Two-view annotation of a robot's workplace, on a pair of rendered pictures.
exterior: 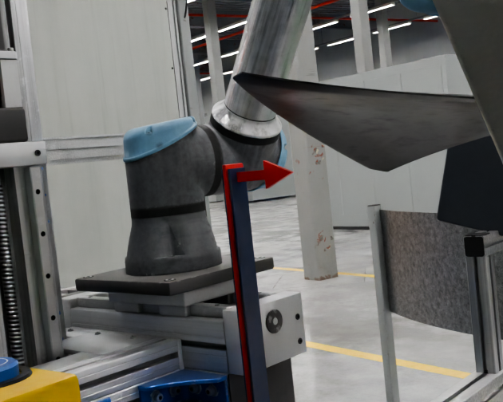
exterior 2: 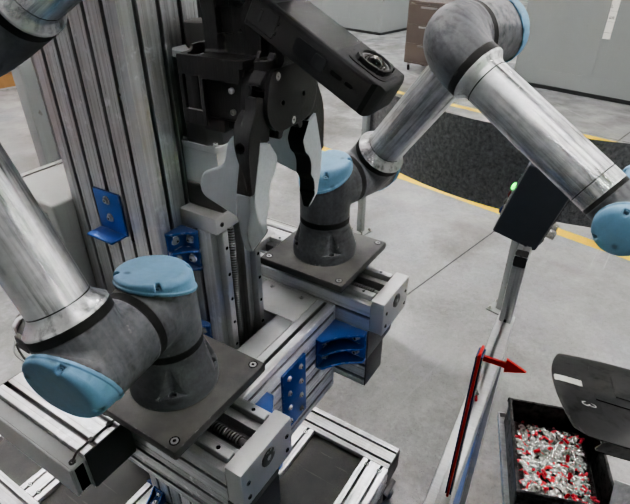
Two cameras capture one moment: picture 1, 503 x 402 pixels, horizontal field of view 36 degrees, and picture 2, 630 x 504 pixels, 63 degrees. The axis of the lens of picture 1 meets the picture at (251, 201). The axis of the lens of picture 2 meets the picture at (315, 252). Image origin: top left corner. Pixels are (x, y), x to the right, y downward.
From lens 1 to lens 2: 0.64 m
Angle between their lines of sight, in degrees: 31
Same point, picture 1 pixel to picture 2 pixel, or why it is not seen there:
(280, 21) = (434, 112)
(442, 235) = not seen: hidden behind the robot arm
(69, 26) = not seen: outside the picture
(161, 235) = (327, 242)
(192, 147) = (350, 183)
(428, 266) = not seen: hidden behind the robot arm
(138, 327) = (302, 287)
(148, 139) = (325, 182)
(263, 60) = (412, 132)
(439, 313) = (406, 166)
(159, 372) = (324, 327)
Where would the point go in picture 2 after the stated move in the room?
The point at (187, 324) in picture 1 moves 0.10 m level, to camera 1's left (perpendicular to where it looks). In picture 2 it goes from (342, 298) to (299, 303)
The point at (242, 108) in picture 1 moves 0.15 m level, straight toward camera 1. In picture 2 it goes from (386, 154) to (408, 183)
